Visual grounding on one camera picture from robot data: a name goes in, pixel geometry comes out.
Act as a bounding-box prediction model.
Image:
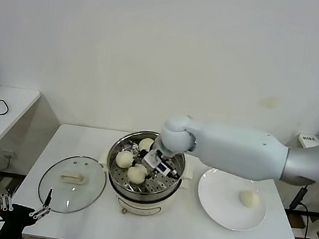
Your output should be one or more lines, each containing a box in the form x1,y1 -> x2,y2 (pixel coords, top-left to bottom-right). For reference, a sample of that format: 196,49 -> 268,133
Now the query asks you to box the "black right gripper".
123,141 -> 164,183

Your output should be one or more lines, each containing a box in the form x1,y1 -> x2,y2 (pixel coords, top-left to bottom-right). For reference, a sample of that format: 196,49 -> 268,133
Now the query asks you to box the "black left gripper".
0,180 -> 55,239

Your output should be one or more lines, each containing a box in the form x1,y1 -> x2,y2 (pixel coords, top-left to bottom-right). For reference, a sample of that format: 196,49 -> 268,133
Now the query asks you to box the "white steamed baozi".
137,137 -> 155,154
238,188 -> 262,210
126,163 -> 148,186
114,149 -> 136,170

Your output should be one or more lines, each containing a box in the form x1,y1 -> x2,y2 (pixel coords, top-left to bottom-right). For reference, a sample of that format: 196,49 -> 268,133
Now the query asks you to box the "round glass pot lid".
35,150 -> 110,219

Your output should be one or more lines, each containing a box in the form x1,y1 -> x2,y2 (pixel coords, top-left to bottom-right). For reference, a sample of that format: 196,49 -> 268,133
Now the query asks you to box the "stainless steel steamer basket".
95,124 -> 200,201

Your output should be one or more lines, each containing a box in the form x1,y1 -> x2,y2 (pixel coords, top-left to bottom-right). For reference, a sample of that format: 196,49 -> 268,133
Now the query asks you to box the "round white plate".
192,165 -> 273,237

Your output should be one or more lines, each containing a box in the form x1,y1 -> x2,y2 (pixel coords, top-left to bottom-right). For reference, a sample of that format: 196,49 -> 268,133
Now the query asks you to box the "small white labelled box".
296,132 -> 319,150

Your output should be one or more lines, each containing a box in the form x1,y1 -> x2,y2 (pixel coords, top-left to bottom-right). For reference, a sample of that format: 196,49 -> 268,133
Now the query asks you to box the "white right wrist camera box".
140,149 -> 174,177

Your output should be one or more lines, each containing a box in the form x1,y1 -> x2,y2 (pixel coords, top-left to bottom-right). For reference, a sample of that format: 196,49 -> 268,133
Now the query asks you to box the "white wall socket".
1,150 -> 18,162

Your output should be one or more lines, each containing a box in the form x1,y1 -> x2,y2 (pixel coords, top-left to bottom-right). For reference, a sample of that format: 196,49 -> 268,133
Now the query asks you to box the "black power adapter with cable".
284,182 -> 317,239

